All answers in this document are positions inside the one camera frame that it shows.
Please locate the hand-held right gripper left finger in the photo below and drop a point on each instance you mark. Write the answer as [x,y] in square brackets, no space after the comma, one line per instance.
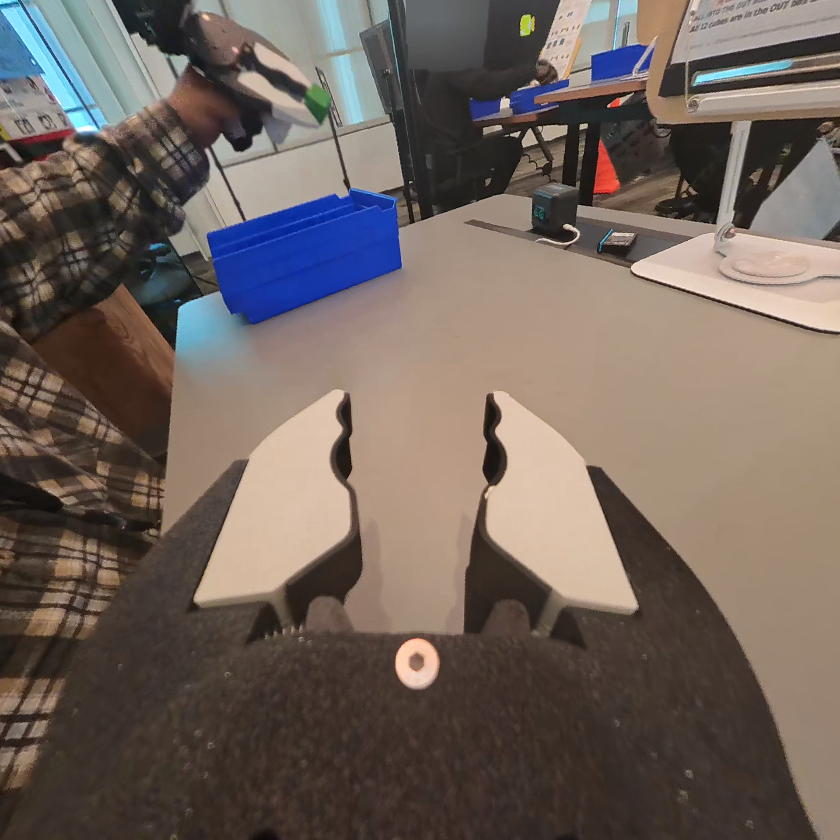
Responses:
[289,518]

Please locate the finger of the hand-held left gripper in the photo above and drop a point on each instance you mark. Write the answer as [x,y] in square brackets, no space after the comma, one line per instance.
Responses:
[289,111]
[279,65]

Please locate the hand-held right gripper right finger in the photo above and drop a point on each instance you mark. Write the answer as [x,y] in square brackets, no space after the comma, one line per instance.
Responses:
[558,525]

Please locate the green wooden cube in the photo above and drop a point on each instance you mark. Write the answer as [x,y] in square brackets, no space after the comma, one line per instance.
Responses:
[318,103]

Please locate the blue plastic bin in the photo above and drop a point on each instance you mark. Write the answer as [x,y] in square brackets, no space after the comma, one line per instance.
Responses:
[538,98]
[617,64]
[489,108]
[308,269]

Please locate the person's left hand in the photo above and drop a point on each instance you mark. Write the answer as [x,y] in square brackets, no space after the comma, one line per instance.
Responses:
[200,108]

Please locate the grey monitor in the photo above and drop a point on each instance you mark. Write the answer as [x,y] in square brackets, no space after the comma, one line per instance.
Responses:
[380,59]

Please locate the white printed label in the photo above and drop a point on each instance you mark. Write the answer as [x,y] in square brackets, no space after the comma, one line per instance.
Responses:
[33,108]

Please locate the blue paper sheet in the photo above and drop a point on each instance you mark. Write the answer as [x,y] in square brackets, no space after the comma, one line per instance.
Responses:
[16,46]

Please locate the person's plaid shirt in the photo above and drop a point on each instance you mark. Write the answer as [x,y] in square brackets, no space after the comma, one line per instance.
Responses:
[65,525]

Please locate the brown wooden cabinet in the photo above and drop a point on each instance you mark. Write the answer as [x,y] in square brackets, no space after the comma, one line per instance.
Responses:
[111,367]

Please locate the wooden table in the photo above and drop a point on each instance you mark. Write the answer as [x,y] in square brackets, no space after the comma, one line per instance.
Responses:
[590,92]
[525,118]

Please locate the white tablet stand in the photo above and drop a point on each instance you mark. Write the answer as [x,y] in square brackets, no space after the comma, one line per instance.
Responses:
[722,295]

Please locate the black charging box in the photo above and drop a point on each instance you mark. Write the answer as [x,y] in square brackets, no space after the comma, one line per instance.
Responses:
[554,210]

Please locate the small black battery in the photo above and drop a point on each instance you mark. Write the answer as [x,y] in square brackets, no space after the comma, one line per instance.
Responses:
[620,243]

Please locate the printed sign card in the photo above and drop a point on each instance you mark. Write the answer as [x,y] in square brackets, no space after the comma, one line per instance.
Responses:
[568,33]

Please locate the orange traffic cone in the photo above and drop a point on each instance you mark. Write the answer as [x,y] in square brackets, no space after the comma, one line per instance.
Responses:
[607,174]

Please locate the grey patterned box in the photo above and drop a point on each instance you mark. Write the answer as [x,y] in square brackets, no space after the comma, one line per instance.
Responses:
[633,151]

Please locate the white stand with instruction board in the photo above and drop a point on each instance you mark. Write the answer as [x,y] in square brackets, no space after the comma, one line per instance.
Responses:
[656,65]

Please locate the black tablet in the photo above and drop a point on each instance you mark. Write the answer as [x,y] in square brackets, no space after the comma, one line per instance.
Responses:
[673,82]

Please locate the silver light bar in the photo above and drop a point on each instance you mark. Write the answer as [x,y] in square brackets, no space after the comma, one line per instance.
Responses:
[741,71]

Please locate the white instruction sheet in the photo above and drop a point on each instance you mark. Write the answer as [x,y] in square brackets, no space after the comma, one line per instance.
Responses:
[754,26]

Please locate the black metal post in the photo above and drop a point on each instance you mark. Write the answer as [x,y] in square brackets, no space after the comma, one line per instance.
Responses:
[410,131]

